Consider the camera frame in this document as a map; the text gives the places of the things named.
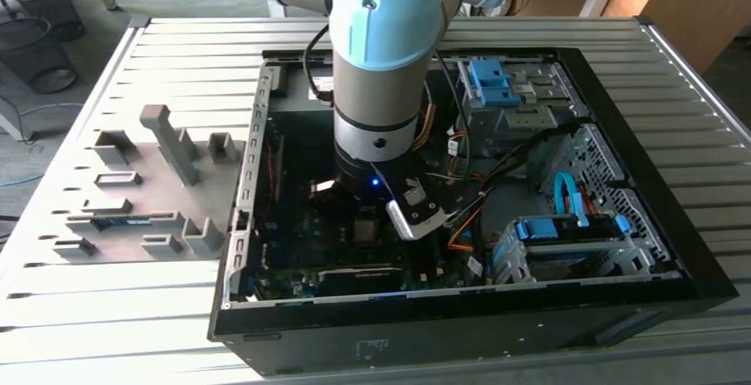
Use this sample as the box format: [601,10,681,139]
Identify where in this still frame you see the yellow wire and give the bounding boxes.
[410,102,439,154]

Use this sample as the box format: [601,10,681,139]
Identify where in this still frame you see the orange wire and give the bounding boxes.
[449,207,489,252]

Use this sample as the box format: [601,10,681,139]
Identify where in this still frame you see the silver CPU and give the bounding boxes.
[355,211,385,244]

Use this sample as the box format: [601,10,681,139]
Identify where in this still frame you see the black PC case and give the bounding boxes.
[206,46,740,375]

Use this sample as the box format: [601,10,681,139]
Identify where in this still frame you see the blue flat wire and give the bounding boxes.
[554,170,592,228]

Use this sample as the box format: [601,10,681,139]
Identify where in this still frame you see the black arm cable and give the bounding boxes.
[302,24,341,105]

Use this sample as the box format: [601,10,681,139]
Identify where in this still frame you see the blue RAM stick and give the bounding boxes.
[87,215,157,229]

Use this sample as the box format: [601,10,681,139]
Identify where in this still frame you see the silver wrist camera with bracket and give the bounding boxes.
[373,163,451,242]

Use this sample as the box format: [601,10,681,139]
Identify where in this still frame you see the black cable bundle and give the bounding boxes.
[478,121,592,210]

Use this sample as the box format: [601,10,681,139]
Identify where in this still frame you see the metal disk bay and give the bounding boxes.
[463,59,592,160]
[490,213,670,283]

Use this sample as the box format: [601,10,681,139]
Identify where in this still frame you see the green motherboard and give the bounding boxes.
[255,156,489,298]

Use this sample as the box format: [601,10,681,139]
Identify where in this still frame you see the grey parts rack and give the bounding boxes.
[51,104,249,261]

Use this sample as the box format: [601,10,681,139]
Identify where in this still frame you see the black mesh waste bin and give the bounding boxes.
[0,15,81,95]

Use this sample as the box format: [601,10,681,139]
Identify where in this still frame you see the blue disk carrier handle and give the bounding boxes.
[481,86,522,107]
[469,60,511,90]

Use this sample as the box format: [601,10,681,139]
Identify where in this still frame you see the hard disk in blue carrier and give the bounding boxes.
[514,213,634,243]

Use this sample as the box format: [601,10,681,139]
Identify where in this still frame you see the wooden cabinet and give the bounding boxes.
[604,0,751,76]

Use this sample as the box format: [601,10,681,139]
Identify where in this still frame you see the grey power supply unit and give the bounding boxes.
[273,64,339,157]

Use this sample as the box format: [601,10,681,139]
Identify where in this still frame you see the black graphics card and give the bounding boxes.
[319,264,406,296]

